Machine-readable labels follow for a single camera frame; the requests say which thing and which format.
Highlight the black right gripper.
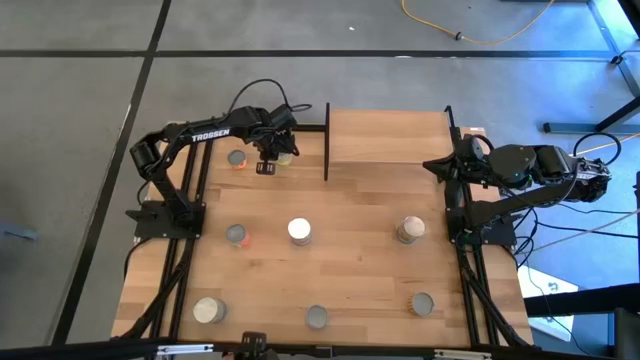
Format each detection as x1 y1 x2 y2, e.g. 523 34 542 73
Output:
423 153 490 185

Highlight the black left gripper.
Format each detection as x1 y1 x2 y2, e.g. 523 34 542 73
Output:
253 127 301 176

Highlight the short orange dotted can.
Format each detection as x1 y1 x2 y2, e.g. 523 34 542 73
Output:
227 149 248 171

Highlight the tall blue tomato-print can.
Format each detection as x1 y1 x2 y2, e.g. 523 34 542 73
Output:
396 215 427 246

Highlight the short orange circle-print can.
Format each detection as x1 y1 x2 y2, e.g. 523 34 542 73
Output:
225 223 252 249

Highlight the short teal herringbone can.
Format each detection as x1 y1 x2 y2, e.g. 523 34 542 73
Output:
305 304 329 331

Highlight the tall yellow purple can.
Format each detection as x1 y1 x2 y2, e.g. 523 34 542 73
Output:
192 296 228 325

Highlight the wooden shelf board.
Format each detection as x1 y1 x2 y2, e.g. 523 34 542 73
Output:
329 109 456 166

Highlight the white paper sheet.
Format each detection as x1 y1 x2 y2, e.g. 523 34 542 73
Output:
517 263 580 343

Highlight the small black device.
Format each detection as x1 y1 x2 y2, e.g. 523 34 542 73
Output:
242 330 268 352

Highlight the black metal beam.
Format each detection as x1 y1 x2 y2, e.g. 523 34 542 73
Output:
523 282 640 317

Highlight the blue floor tape piece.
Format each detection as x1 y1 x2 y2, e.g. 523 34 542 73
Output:
0 222 40 242

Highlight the black rig beam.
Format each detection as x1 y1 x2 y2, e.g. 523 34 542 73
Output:
0 337 640 360

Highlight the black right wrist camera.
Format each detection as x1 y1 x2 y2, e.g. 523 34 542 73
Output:
459 133 494 162

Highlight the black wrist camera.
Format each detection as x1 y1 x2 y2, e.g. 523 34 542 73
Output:
271 103 299 130
459 133 494 162

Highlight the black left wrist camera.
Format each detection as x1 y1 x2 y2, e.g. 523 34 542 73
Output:
271 103 299 130

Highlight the black aluminium table frame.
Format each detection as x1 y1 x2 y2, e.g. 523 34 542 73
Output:
119 119 534 351

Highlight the black shelf support frame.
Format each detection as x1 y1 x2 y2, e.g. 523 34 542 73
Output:
323 102 332 182

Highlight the wooden shelf with black frame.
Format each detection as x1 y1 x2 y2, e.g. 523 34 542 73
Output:
443 104 464 166

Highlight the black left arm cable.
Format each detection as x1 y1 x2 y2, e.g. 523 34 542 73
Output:
225 78 315 119

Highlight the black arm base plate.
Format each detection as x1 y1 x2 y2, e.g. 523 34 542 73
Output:
125 199 206 240
446 207 517 247

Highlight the yellow floor cable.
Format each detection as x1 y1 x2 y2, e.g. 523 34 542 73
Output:
401 0 556 47

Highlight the beige floor cable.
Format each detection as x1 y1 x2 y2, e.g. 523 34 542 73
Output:
529 208 640 253

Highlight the black floor cable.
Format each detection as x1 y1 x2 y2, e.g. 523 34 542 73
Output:
557 199 640 217
534 219 640 240

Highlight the orange floor cable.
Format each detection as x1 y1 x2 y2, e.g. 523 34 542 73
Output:
579 132 640 156

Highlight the silver bracket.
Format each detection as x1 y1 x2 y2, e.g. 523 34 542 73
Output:
156 343 215 356
433 348 492 360

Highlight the black metal stand frame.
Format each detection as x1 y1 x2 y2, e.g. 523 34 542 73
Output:
542 0 640 135

